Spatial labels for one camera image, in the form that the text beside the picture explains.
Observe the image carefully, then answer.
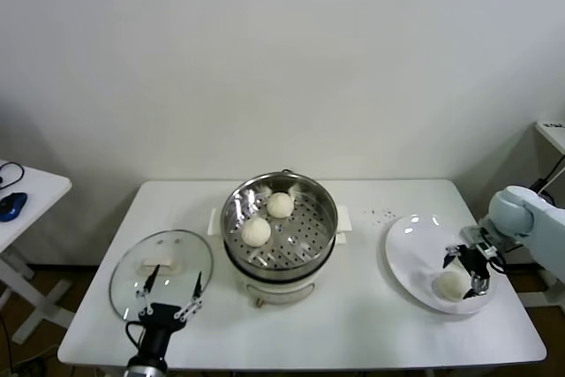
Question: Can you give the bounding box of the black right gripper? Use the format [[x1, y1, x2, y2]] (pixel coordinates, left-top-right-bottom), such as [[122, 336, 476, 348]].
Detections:
[[442, 244, 490, 300]]

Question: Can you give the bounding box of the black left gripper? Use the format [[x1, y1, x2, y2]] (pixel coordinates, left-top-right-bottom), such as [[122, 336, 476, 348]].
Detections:
[[135, 264, 204, 356]]

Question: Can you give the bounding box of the white steamed baozi bun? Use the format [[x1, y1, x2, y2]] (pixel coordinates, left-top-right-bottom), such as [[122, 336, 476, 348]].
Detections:
[[267, 192, 295, 219], [241, 216, 272, 248], [434, 271, 471, 301]]

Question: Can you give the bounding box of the perforated steel steamer basket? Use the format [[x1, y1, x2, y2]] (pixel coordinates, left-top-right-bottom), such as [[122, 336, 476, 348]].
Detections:
[[220, 172, 340, 273]]

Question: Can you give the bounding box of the glass pot lid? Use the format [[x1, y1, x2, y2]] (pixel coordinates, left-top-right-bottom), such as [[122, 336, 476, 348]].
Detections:
[[109, 230, 215, 327]]

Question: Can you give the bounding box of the white oval plate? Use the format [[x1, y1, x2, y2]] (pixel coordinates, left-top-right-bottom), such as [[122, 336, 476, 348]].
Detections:
[[377, 213, 502, 317]]

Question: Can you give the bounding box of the white side table with label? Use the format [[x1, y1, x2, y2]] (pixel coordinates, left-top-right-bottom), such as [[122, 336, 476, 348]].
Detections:
[[516, 120, 565, 307]]

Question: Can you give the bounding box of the white side table with mouse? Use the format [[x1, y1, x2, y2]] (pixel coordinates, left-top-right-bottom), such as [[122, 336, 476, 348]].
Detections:
[[0, 159, 74, 345]]

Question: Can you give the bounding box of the blue computer mouse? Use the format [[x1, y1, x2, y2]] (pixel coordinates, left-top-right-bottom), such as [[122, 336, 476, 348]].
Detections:
[[0, 191, 28, 222]]

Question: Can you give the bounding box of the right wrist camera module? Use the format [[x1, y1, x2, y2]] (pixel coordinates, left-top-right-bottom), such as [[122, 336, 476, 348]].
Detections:
[[461, 224, 509, 259]]

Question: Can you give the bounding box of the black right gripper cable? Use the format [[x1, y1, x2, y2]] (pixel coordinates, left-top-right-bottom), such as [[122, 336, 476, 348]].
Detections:
[[485, 253, 509, 275]]

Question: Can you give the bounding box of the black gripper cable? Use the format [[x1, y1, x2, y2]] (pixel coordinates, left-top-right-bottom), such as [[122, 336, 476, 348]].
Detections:
[[124, 321, 145, 348], [485, 253, 509, 275]]

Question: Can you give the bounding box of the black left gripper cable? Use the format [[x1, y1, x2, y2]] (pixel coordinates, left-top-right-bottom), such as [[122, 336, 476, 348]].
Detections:
[[124, 321, 145, 348]]

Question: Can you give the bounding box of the black power adapter cable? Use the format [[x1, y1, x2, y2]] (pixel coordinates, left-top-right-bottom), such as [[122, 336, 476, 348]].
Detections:
[[527, 154, 565, 207]]

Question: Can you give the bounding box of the black mouse cable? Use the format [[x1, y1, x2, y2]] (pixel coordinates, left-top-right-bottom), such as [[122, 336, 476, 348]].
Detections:
[[0, 161, 26, 191]]

